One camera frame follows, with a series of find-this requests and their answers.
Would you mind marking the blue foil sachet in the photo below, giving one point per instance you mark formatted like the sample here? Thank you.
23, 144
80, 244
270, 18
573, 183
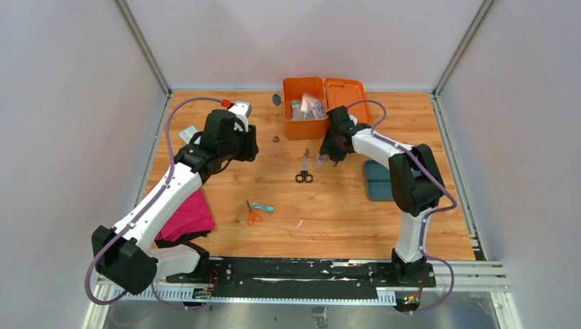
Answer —
262, 207

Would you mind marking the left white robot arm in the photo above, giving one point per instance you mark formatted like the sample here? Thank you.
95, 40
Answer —
124, 254

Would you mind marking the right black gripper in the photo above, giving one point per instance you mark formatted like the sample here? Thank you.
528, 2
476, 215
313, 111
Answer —
327, 148

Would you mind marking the small clear bag left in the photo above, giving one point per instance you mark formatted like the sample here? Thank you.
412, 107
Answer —
187, 133

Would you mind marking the small orange scissors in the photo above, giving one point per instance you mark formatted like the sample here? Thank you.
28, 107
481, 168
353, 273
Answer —
253, 216

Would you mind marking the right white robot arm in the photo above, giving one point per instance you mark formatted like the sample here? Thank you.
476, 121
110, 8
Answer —
416, 183

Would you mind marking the pink folded cloth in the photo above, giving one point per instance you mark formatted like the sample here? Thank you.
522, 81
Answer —
193, 216

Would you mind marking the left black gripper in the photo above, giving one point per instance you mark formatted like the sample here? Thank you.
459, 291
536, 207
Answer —
250, 148

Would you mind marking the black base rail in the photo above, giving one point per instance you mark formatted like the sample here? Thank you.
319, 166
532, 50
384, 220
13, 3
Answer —
314, 281

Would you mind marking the blue cotton swab bag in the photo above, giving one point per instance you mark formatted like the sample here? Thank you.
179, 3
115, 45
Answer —
296, 110

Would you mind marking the clear bag blue items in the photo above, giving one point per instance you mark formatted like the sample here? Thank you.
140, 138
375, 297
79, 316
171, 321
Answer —
310, 108

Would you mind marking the teal plastic tray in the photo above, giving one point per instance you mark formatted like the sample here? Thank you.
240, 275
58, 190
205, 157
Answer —
377, 182

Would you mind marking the black bandage scissors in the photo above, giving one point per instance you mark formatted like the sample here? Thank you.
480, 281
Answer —
304, 176

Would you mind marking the orange medicine box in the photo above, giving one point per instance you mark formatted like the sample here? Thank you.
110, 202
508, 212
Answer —
332, 92

